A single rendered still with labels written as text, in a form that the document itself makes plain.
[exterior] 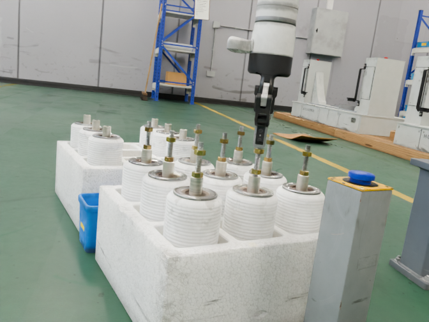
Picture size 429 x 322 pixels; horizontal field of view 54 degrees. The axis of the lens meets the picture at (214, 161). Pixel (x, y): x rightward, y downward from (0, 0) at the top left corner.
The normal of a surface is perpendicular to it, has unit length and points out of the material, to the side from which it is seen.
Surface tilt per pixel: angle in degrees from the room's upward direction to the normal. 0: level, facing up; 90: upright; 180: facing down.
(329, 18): 90
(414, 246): 90
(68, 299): 0
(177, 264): 90
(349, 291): 90
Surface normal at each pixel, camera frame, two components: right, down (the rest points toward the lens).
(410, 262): -0.97, -0.07
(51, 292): 0.11, -0.97
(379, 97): 0.23, 0.21
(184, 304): 0.49, 0.22
